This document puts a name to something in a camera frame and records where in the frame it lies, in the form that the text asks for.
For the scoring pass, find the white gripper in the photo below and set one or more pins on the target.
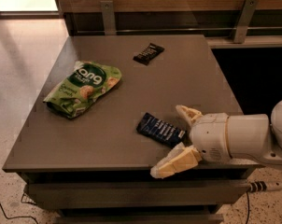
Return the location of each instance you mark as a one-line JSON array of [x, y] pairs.
[[210, 134]]

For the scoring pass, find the blue rxbar blueberry bar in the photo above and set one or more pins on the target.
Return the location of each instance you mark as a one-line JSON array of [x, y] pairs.
[[160, 131]]

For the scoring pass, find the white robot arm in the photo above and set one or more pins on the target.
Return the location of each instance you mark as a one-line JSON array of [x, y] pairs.
[[256, 137]]

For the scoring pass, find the black rxbar chocolate bar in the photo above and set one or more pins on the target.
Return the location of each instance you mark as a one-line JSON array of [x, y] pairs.
[[148, 54]]

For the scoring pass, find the grey drawer cabinet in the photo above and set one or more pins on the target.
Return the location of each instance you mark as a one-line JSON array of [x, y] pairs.
[[103, 144]]

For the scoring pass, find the upper grey drawer front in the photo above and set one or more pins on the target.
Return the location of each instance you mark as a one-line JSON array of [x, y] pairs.
[[136, 194]]

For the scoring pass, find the grey drawer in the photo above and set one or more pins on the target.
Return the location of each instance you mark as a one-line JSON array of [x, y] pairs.
[[161, 219], [136, 194]]

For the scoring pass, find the green snack chip bag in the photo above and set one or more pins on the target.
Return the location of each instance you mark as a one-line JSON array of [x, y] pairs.
[[79, 91]]

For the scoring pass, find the lower grey drawer front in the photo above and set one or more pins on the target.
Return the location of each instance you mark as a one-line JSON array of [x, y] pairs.
[[161, 219]]

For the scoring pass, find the right metal rail bracket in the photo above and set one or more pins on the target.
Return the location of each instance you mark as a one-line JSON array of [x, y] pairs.
[[239, 32]]

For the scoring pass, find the metal rail bracket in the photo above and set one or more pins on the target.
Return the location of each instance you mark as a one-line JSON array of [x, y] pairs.
[[239, 32], [108, 16]]

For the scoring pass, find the left metal rail bracket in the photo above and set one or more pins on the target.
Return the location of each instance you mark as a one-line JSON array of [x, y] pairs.
[[108, 16]]

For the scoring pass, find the horizontal metal rail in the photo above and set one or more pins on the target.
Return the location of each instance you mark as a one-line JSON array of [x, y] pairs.
[[202, 31]]

